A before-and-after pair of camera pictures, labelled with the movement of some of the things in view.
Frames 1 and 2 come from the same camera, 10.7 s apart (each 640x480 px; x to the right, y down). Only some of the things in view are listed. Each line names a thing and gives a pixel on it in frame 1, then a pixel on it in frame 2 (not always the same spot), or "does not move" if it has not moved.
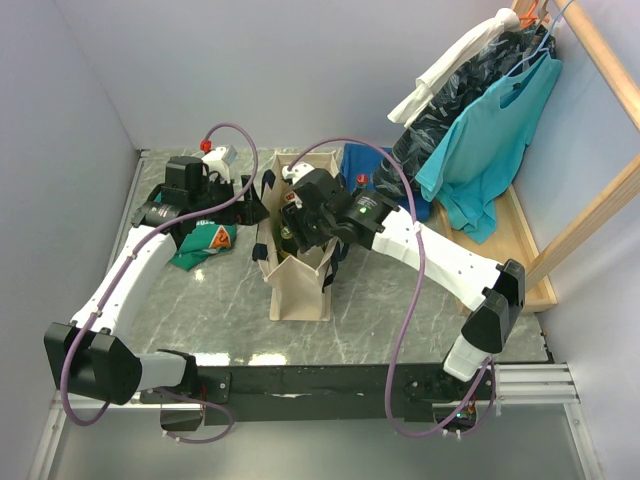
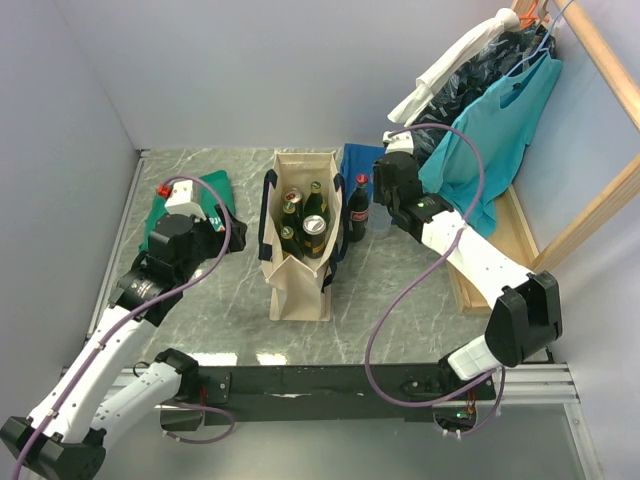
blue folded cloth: [360, 159] does not move
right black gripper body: [315, 227] to [380, 194]
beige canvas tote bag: [299, 284] does not move
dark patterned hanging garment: [518, 51] does not move
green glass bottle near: [288, 243] does not move
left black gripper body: [213, 192] to [207, 242]
